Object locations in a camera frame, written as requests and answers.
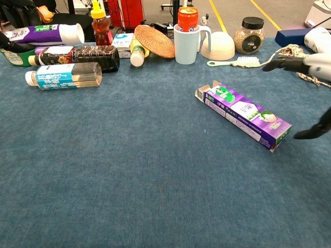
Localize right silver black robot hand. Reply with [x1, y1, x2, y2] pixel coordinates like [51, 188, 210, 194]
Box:
[262, 53, 331, 140]

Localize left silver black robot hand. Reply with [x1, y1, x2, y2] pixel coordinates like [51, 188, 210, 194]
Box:
[0, 0, 41, 54]

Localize purple white toothpaste tube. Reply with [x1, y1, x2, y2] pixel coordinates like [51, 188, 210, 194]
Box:
[4, 23, 85, 47]

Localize purple toothpaste carton box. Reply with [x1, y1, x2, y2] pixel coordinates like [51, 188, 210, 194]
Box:
[194, 80, 293, 153]

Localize small purple box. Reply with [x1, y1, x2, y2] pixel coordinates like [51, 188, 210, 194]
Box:
[34, 45, 63, 55]

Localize navy blue box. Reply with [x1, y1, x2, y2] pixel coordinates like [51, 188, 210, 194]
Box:
[274, 28, 315, 48]

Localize mint green brush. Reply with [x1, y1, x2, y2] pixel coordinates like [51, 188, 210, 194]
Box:
[206, 56, 261, 68]

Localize green container yellow lid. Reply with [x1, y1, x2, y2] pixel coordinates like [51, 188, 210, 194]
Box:
[0, 49, 37, 67]

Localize white squeeze bottle yellow cap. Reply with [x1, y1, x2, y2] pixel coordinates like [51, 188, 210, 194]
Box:
[304, 26, 331, 54]

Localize brown plush toy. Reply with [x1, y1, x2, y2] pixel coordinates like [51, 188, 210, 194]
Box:
[36, 5, 54, 22]

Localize white machine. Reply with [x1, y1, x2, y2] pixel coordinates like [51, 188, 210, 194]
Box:
[303, 0, 331, 29]

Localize clear bottle blue label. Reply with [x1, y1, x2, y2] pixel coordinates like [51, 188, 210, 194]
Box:
[25, 62, 103, 91]

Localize black office chair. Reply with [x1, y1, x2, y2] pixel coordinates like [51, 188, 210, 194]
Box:
[0, 0, 95, 43]

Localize glass jar black lid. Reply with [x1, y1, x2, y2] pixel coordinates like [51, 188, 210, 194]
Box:
[233, 17, 265, 55]

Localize dark tea bottle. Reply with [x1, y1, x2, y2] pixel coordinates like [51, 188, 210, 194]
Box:
[27, 45, 121, 73]

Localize honey bottle yellow cap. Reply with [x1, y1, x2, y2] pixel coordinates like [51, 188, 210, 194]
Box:
[90, 0, 114, 47]

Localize white upturned bowl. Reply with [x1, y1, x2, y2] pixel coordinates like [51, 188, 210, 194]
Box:
[200, 31, 236, 61]

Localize white blue carton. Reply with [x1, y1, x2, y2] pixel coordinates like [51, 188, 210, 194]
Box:
[111, 33, 135, 59]

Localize red cabinet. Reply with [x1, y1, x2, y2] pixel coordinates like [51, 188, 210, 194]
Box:
[107, 0, 145, 29]

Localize light blue mug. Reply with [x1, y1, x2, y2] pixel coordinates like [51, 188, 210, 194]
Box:
[173, 24, 213, 65]

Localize orange soda can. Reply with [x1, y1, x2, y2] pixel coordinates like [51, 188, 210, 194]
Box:
[177, 7, 200, 33]

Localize woven rattan coaster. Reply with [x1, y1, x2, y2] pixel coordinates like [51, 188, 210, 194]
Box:
[134, 24, 176, 59]

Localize black power adapter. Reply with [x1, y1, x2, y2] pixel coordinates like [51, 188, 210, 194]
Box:
[151, 22, 174, 33]

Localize black tripod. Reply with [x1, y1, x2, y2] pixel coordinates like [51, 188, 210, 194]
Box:
[160, 0, 192, 11]

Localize blue table cloth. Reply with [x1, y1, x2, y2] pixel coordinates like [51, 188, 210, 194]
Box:
[0, 37, 331, 248]

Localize beige rope bundle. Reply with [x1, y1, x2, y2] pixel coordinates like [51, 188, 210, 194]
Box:
[258, 43, 331, 89]

